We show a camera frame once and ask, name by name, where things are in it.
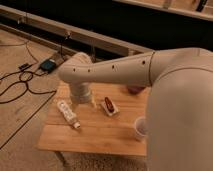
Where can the wooden table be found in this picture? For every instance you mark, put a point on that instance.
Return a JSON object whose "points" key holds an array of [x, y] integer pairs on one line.
{"points": [[99, 132]]}

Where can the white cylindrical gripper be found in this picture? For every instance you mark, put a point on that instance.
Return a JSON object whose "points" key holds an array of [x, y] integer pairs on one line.
{"points": [[80, 93]]}

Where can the black power adapter box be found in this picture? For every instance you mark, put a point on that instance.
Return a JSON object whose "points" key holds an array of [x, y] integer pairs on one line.
{"points": [[48, 65]]}

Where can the clear plastic bottle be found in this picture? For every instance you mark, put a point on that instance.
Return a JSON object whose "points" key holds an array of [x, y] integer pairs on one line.
{"points": [[68, 114]]}

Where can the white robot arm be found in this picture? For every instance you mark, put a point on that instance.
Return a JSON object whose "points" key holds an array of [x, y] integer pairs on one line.
{"points": [[179, 112]]}

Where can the white paper cup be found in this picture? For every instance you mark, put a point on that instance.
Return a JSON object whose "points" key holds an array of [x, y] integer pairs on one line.
{"points": [[140, 129]]}

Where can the small black floor plug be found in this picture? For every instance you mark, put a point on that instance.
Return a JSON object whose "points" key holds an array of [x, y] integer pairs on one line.
{"points": [[24, 66]]}

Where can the dark red ceramic bowl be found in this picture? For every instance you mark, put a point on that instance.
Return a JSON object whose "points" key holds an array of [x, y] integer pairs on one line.
{"points": [[134, 90]]}

